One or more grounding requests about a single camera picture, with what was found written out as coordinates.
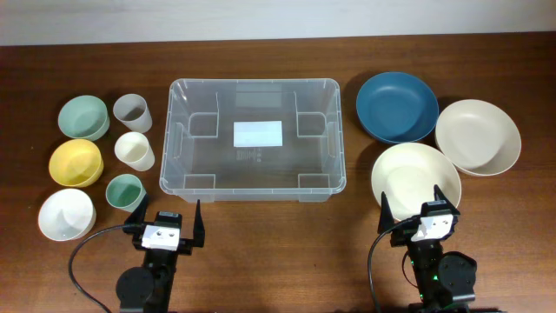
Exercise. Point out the yellow bowl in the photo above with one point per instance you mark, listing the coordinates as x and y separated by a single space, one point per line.
77 163

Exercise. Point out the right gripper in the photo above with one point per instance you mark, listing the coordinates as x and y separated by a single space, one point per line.
402 236

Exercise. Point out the white label in bin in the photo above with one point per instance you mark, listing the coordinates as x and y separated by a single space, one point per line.
258 134

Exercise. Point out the beige plate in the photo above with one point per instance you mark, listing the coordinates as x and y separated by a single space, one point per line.
479 138

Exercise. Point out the clear plastic storage bin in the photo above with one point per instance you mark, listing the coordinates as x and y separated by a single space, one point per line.
200 161

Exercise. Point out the green cup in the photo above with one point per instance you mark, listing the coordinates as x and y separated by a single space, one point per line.
125 192

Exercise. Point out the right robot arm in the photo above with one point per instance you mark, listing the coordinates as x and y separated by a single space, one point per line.
444 280

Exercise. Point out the blue plate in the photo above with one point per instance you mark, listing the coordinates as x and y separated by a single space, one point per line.
396 107

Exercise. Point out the cream plate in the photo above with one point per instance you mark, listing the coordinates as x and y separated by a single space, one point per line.
407 173

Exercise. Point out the white bowl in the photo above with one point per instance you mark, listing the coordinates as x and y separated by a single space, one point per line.
67 214

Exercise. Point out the grey cup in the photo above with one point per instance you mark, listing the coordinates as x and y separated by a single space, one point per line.
132 110

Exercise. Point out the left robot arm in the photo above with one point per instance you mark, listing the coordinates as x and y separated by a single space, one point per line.
147 288

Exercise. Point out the cream cup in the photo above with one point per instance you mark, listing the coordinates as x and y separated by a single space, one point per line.
133 149

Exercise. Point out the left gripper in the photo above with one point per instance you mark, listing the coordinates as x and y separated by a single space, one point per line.
185 246

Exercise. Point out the green bowl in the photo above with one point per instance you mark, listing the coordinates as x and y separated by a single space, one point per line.
84 117

